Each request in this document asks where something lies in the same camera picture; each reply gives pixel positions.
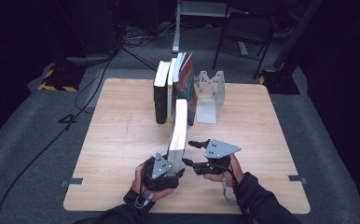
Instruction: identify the person's right hand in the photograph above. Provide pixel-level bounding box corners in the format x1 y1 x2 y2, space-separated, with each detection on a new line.
203 153 245 188

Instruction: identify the black metal chair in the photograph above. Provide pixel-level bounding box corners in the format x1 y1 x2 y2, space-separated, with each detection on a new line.
212 11 277 80

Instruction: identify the large blue book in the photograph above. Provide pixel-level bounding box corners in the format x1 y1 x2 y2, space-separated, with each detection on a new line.
167 98 189 175

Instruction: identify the left hand-held gripper cable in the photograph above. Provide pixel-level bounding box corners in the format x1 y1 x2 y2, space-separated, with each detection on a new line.
133 158 157 210

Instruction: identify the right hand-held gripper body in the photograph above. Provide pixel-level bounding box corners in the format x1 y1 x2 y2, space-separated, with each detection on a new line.
196 138 242 176

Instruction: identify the hand-held gripper cable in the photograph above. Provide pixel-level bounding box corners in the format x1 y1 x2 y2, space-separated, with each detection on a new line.
133 158 157 210
219 161 247 224

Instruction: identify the grey floor tape strip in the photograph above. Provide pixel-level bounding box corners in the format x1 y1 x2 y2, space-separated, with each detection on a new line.
60 177 85 189
287 175 308 185

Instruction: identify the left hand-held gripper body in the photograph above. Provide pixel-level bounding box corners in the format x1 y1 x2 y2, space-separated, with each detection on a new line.
142 152 181 192

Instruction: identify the black hardcover book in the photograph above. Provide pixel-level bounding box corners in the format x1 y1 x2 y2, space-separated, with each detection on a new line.
153 60 172 125

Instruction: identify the long black floor cable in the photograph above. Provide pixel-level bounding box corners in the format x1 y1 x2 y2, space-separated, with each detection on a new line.
0 55 118 224

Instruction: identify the white desk frame leg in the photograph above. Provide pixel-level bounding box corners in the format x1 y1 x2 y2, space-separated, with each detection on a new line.
172 0 251 54

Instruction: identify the person's left hand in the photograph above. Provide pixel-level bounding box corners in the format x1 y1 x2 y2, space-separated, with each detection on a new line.
131 160 176 203

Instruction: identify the dark slanted post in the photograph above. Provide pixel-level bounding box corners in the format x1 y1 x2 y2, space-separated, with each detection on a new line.
272 0 325 71

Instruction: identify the expandable metal book rack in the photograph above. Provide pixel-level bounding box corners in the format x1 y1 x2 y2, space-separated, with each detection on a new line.
195 70 226 125

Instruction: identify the right hand-held gripper cable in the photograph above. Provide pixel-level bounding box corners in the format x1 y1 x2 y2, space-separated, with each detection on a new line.
219 161 247 224

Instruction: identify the yellow black striped stand base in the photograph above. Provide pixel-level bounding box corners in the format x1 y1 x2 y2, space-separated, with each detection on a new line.
258 68 301 96
37 63 87 92

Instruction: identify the grey stand base plate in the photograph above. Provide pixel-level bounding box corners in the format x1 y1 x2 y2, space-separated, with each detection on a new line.
65 53 116 67

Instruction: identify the red illustrated book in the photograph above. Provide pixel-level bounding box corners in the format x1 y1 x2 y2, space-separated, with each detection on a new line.
172 51 199 127

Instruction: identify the yellow picture book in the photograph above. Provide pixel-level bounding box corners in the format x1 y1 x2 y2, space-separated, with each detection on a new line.
166 57 178 124

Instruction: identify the bundle of floor cables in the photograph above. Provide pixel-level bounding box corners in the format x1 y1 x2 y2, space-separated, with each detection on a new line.
118 21 182 49

